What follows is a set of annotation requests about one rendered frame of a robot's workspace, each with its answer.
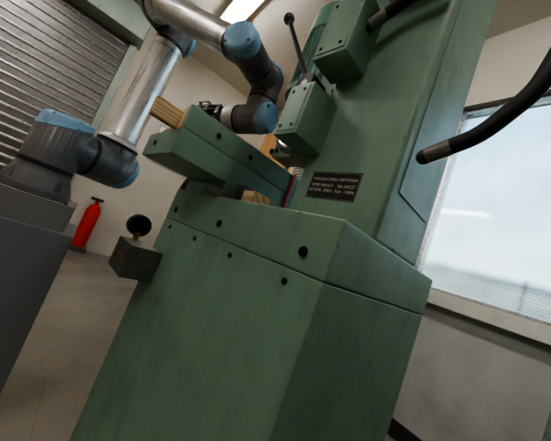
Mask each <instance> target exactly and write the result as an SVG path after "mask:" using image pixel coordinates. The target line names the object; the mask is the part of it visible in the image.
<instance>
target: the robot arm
mask: <svg viewBox="0 0 551 441"><path fill-rule="evenodd" d="M140 5H141V8H142V11H143V14H144V16H145V17H146V18H147V20H148V21H149V22H150V24H151V25H152V26H153V28H154V29H155V30H156V31H157V35H156V36H155V38H154V41H153V43H152V45H151V47H150V49H149V51H148V53H147V54H146V56H145V58H144V60H143V63H142V65H141V66H140V68H139V70H138V71H137V73H136V76H135V78H134V80H133V81H132V83H131V85H130V86H129V89H128V91H127V93H126V95H125V96H124V98H123V100H122V102H121V104H120V106H119V108H118V109H117V111H116V113H115V116H114V117H113V119H112V121H111V123H110V124H109V126H108V129H107V130H106V131H102V132H98V134H97V136H94V134H95V129H94V128H93V127H91V126H90V125H88V124H86V123H84V122H82V121H80V120H78V119H75V118H73V117H71V116H69V115H65V114H63V113H60V112H58V111H55V110H52V109H47V108H46V109H43V110H41V112H40V113H39V115H38V117H37V118H36V119H35V120H34V123H33V125H32V126H31V128H30V130H29V132H28V134H27V136H26V138H25V140H24V142H23V144H22V145H21V147H20V149H19V151H18V153H17V155H16V157H15V159H14V160H13V161H11V162H10V163H9V164H7V165H6V166H5V167H4V168H3V169H2V170H0V183H2V184H5V185H7V186H10V187H13V188H16V189H18V190H21V191H24V192H27V193H31V194H34V195H37V196H39V197H42V198H46V199H49V200H54V201H58V202H61V203H66V204H68V202H69V200H70V199H71V181H72V178H73V175H74V174H75V173H76V174H79V175H81V176H83V177H85V178H88V179H92V180H93V181H96V182H98V183H101V184H103V185H105V186H110V187H113V188H116V189H122V188H125V187H127V186H129V185H131V184H132V183H133V182H134V181H135V180H136V178H137V176H138V174H139V171H140V165H139V162H138V161H137V159H136V157H137V155H138V151H137V149H136V145H137V143H138V141H139V139H140V137H141V135H142V133H143V131H144V129H145V127H146V125H147V123H148V121H149V120H150V118H151V115H149V114H148V113H149V111H150V108H151V106H152V104H153V101H154V100H155V98H156V97H157V96H159V95H160V96H162V94H163V92H164V90H165V89H166V87H167V85H168V83H169V81H170V79H171V76H172V75H173V73H174V71H175V69H176V67H177V65H178V62H179V61H180V60H181V59H182V58H186V57H188V56H189V54H190V53H192V51H193V50H194V48H195V45H196V41H198V42H199V43H200V44H202V45H204V46H206V47H208V48H210V49H211V50H213V51H215V52H216V53H218V54H220V55H222V56H223V57H225V58H226V59H227V60H229V61H231V62H232V63H234V64H235V65H236V66H237V67H238V68H239V69H240V70H241V72H242V74H243V75H244V77H245V79H246V80H247V81H248V84H249V85H250V87H251V90H250V93H249V96H248V100H247V103H246V104H235V105H226V106H225V107H223V106H222V104H212V103H211V102H210V101H199V104H198V105H197V107H198V108H200V109H202V110H203V111H204V112H206V113H207V114H208V115H209V116H211V117H213V118H215V119H216V120H217V121H219V122H220V123H222V124H223V125H225V126H226V127H227V128H229V129H230V130H231V131H232V132H234V133H235V134H255V135H264V134H270V133H272V132H273V131H274V130H275V128H276V125H277V123H278V110H277V108H276V104H277V100H278V97H279V94H280V91H281V88H282V85H283V80H284V72H283V70H282V68H281V67H280V66H279V65H278V64H277V63H276V62H274V61H272V60H271V59H270V57H269V55H268V53H267V51H266V49H265V47H264V45H263V43H262V40H261V37H260V34H259V32H258V31H257V30H256V29H255V27H254V25H253V24H251V23H250V22H248V21H246V20H242V21H241V20H240V21H237V22H234V23H233V24H232V23H230V22H227V21H226V20H224V19H222V18H220V17H217V16H215V15H213V14H212V13H209V12H207V11H205V10H202V9H200V8H199V7H197V6H195V5H192V4H190V3H187V2H186V1H184V0H140ZM202 102H207V104H203V103H202Z"/></svg>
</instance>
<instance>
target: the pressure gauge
mask: <svg viewBox="0 0 551 441"><path fill-rule="evenodd" d="M151 227H152V225H151V221H150V219H149V218H147V217H146V216H144V215H142V214H134V215H132V216H130V217H129V218H128V220H127V222H126V228H127V230H128V231H129V232H130V233H131V234H133V237H132V239H134V240H137V241H138V239H139V237H140V236H145V235H146V234H148V233H149V232H150V230H151Z"/></svg>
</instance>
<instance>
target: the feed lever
mask: <svg viewBox="0 0 551 441"><path fill-rule="evenodd" d="M283 21H284V23H285V24H286V25H287V26H288V27H289V30H290V34H291V37H292V40H293V43H294V47H295V49H296V55H297V58H298V61H299V65H300V67H301V71H302V74H303V76H302V77H301V78H300V79H299V80H298V82H297V83H296V86H299V85H303V84H305V83H309V82H312V81H316V82H317V83H318V85H319V86H320V87H321V88H322V89H323V90H324V91H325V87H324V85H323V84H322V82H321V81H320V80H319V79H318V78H317V76H316V75H315V74H314V73H308V72H307V69H306V65H305V63H304V60H303V55H302V52H301V49H300V45H299V43H298V40H297V37H296V32H295V29H294V25H293V23H294V21H295V17H294V15H293V14H292V13H291V12H287V13H286V14H285V15H284V18H283Z"/></svg>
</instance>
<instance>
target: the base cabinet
mask: <svg viewBox="0 0 551 441"><path fill-rule="evenodd" d="M153 247H154V248H155V249H157V250H158V251H160V252H161V253H163V255H162V257H161V260H160V262H159V264H158V266H157V269H156V272H155V274H154V276H153V278H152V280H151V282H150V283H148V282H143V281H138V282H137V285H136V287H135V290H134V292H133V294H132V297H131V299H130V301H129V304H128V306H127V308H126V311H125V312H124V314H123V317H122V320H121V323H120V325H119V326H118V329H117V331H116V333H115V337H114V338H113V340H112V343H111V345H110V347H109V350H108V352H107V355H106V357H105V359H104V362H103V363H102V365H101V369H100V371H99V373H98V375H97V377H96V379H95V382H94V385H93V387H92V389H91V391H90V394H89V396H88V398H87V401H86V403H85V406H84V408H83V410H82V412H81V414H80V417H79V420H78V422H77V424H76V426H75V428H74V430H73V434H72V436H71V438H70V440H69V441H385V440H386V437H387V432H388V429H389V425H390V423H391V420H392V416H393V414H394V408H395V405H396V403H397V399H398V396H399V394H400V390H401V385H402V382H403V379H404V376H405V373H406V370H407V367H408V362H409V359H410V355H411V353H412V350H413V346H414V343H415V338H416V335H417V333H418V329H419V326H420V324H421V320H422V315H420V314H417V313H414V312H411V311H407V310H404V309H402V308H399V307H396V306H393V305H390V304H386V303H383V302H381V301H378V300H375V299H372V298H369V297H365V296H362V295H360V294H357V293H354V292H351V291H348V290H344V289H341V288H339V287H336V286H334V285H331V284H328V283H324V282H321V281H319V280H317V279H315V278H313V277H310V276H306V275H305V274H302V273H300V272H298V271H295V270H293V269H290V268H288V267H285V266H283V265H281V264H279V263H277V262H273V261H270V260H269V259H267V258H264V257H262V256H259V255H256V254H254V253H252V252H249V251H247V250H245V249H243V248H239V247H237V246H234V245H233V244H231V243H228V242H226V241H222V240H221V239H218V238H216V237H213V236H211V235H209V234H206V233H203V232H201V231H198V230H197V229H195V228H192V227H188V226H186V225H185V224H182V223H180V222H177V221H175V220H172V219H170V218H167V217H166V218H165V220H164V223H163V226H162V227H161V229H160V231H159V234H158V236H157V239H156V241H155V243H154V246H153Z"/></svg>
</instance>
